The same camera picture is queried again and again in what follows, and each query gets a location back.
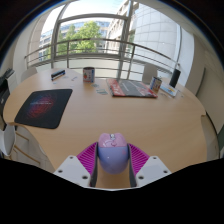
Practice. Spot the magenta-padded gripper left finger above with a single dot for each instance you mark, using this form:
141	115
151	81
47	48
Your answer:
75	166

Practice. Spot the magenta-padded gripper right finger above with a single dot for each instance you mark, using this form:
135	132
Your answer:
150	166

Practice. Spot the pink and lilac computer mouse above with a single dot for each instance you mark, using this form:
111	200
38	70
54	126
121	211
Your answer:
113	155

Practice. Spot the black mouse pad red print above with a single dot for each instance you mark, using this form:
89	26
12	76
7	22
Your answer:
43	108

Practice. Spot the white chair with wooden legs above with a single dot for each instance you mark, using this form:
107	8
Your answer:
7	140

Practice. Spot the light blue booklet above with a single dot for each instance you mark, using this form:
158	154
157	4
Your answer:
169	90

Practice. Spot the green paper card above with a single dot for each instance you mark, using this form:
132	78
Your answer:
102	91

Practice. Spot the red and black magazine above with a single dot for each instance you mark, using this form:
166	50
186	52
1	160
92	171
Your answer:
131	88

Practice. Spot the small printed can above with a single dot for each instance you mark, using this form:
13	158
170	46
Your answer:
155	84

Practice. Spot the small pale paper card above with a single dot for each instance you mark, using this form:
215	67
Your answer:
95	85

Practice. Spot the black upright speaker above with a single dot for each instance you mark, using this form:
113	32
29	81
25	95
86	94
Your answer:
175	78

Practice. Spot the strawberry print mug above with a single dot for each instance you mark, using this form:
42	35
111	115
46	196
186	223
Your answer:
88	75

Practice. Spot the black whiteboard eraser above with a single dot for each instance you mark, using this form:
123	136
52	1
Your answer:
58	74

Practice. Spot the white shell chair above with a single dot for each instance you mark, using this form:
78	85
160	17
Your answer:
28	74
150	71

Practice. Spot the black and white office printer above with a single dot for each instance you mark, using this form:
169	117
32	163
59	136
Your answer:
5	83

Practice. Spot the grey metal balcony railing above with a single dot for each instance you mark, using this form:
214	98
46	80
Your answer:
96	40

